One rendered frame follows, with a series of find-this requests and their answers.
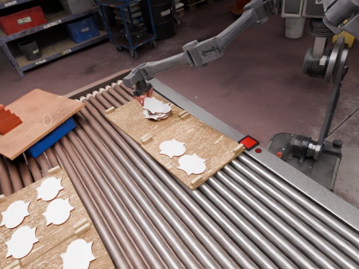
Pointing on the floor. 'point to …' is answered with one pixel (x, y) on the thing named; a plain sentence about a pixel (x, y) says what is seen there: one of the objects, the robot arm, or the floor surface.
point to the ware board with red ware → (239, 7)
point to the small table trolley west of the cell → (121, 43)
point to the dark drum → (159, 18)
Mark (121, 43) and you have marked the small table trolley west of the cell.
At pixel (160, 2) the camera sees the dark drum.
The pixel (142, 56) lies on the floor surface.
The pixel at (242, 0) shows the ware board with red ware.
